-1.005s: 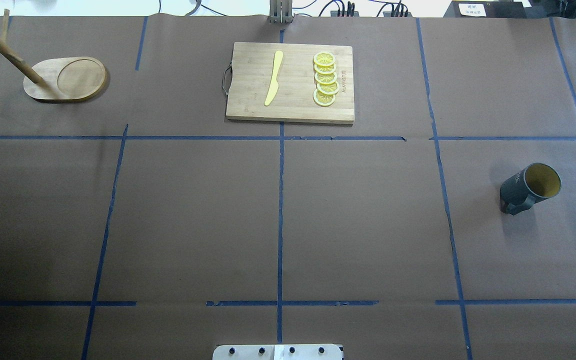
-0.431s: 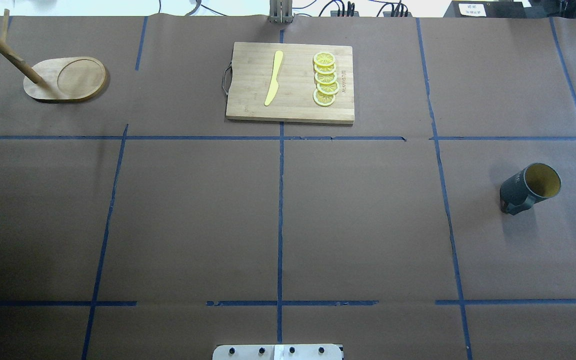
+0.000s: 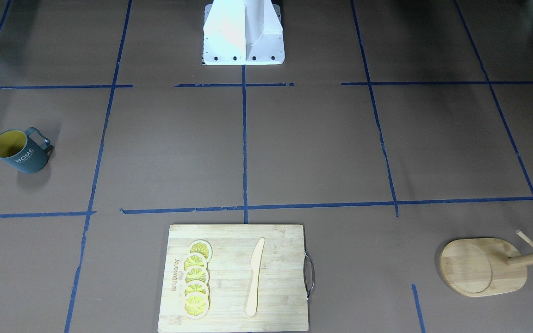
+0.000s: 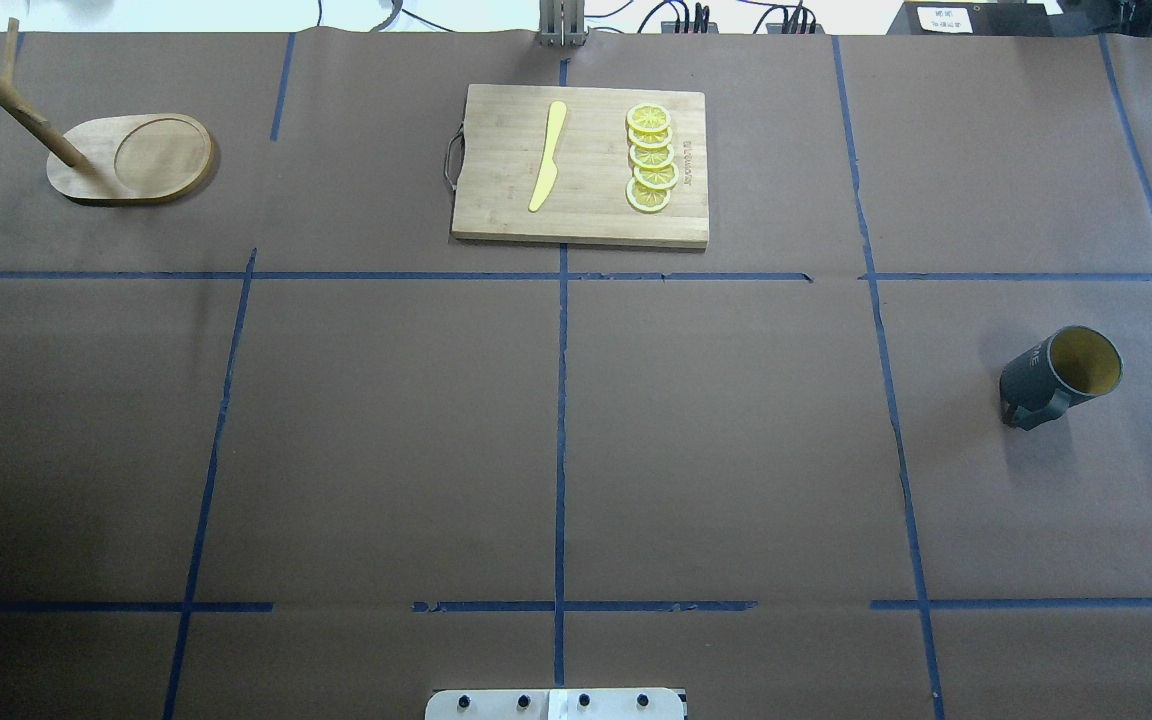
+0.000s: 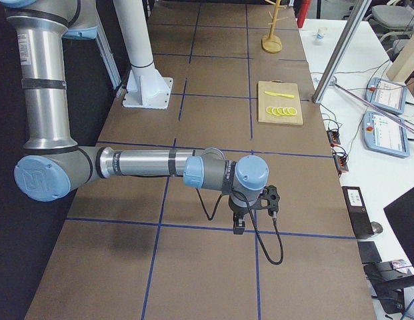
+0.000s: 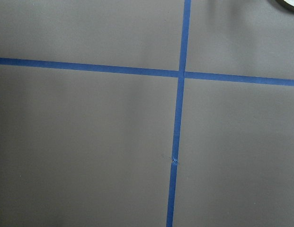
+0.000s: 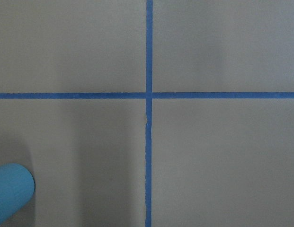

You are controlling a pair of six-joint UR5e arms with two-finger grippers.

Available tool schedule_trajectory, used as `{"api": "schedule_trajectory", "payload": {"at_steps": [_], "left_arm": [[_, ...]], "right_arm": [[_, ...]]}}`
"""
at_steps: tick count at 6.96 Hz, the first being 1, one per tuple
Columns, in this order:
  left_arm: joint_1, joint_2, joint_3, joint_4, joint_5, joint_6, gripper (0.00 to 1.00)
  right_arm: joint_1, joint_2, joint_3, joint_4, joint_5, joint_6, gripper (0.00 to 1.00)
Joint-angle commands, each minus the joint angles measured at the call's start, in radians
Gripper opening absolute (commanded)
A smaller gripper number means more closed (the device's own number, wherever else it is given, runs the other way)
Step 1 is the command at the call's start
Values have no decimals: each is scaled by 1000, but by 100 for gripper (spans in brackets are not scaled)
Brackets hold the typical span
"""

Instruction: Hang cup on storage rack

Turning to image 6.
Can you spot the dark teal mug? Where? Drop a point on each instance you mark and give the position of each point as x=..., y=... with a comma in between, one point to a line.
x=287, y=4

